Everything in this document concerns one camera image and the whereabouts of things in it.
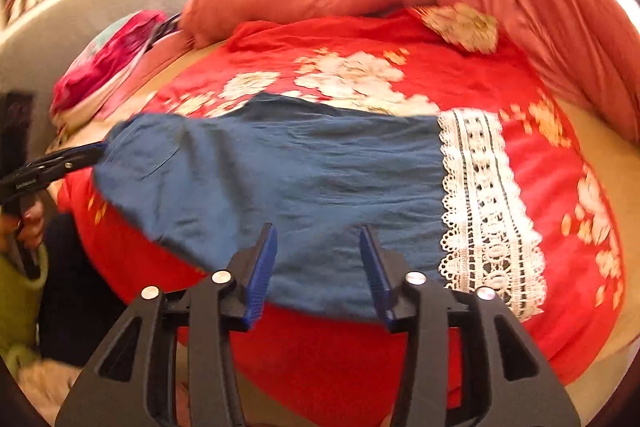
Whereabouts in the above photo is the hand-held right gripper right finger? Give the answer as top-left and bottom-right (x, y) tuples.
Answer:
(359, 225), (582, 427)

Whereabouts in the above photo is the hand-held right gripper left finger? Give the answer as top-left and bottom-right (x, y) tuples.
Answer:
(55, 223), (278, 427)

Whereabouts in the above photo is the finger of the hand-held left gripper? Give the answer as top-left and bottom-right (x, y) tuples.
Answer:
(22, 156), (98, 182)
(45, 142), (108, 162)

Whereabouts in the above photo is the blue denim lace-trimmed garment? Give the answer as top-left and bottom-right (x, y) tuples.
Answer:
(92, 93), (547, 323)

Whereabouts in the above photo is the person's left forearm green sleeve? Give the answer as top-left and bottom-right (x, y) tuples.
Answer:
(0, 242), (51, 373)

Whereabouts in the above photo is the person's left hand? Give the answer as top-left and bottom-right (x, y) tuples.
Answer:
(0, 201), (47, 254)

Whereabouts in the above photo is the pink floral clothes pile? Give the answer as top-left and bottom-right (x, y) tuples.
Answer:
(50, 10), (168, 120)

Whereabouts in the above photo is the plain pink pillow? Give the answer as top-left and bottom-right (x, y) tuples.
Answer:
(100, 29), (196, 120)

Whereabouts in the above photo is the red floral blanket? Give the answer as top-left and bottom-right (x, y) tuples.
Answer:
(57, 9), (626, 413)

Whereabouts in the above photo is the red floral pillow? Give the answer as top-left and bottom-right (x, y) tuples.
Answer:
(415, 3), (501, 55)

